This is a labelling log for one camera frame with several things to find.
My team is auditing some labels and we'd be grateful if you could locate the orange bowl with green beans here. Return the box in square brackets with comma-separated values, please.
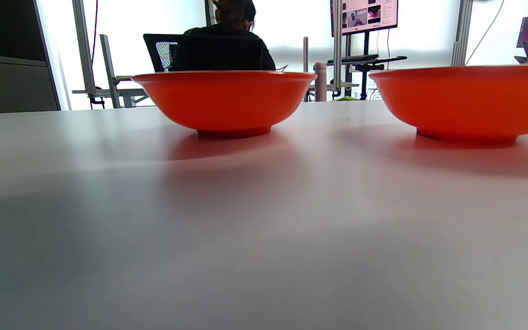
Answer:
[131, 70, 318, 139]

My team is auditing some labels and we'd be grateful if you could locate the orange plastic bowl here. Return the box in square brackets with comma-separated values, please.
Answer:
[368, 63, 528, 145]

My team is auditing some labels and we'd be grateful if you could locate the pink bottle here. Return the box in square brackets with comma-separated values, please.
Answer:
[314, 62, 328, 102]

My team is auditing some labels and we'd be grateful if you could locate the black office chair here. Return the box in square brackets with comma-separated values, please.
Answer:
[143, 33, 264, 73]

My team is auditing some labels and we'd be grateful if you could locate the black monitor stand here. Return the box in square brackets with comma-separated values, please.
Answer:
[326, 30, 407, 100]

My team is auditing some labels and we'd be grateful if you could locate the computer monitor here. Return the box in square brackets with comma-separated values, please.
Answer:
[330, 0, 399, 37]

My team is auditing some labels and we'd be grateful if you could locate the dark brown cabinet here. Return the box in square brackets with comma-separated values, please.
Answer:
[0, 0, 61, 114]

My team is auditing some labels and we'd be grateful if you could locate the aluminium frame post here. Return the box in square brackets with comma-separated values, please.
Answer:
[333, 0, 343, 92]

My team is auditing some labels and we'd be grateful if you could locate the grey metal desk frame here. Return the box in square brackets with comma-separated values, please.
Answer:
[71, 0, 150, 109]

